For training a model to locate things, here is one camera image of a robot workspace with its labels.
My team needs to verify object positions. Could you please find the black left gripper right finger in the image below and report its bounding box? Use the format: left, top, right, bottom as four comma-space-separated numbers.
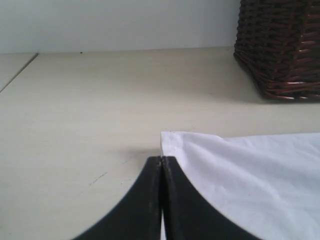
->
161, 156, 255, 240

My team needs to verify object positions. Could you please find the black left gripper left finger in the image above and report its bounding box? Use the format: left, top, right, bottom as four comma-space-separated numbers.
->
75, 156, 162, 240

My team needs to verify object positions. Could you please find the white t-shirt with red lettering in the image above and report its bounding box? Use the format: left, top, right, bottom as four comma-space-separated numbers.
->
161, 131, 320, 240

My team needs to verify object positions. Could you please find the brown wicker basket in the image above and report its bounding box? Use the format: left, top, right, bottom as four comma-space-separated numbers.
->
233, 0, 320, 101

